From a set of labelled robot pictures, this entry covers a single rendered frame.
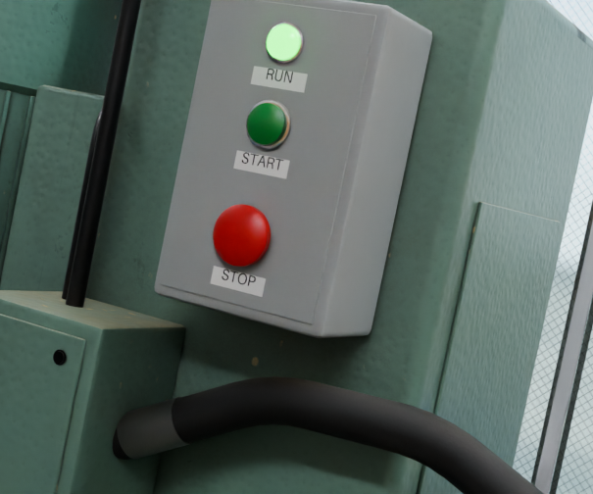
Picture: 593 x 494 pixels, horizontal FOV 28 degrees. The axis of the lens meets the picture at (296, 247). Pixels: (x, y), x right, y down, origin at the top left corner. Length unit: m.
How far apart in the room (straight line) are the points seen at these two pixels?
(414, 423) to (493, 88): 0.18
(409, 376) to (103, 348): 0.16
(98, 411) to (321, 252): 0.15
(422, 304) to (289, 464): 0.11
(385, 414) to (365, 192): 0.11
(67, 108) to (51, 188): 0.05
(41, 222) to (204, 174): 0.21
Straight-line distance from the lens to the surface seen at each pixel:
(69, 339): 0.61
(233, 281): 0.58
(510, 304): 0.71
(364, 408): 0.57
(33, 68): 0.82
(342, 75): 0.56
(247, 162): 0.58
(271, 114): 0.57
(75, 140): 0.77
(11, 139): 0.82
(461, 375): 0.66
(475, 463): 0.55
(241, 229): 0.57
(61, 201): 0.77
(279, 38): 0.57
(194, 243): 0.59
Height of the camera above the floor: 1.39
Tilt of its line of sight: 3 degrees down
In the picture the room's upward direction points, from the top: 12 degrees clockwise
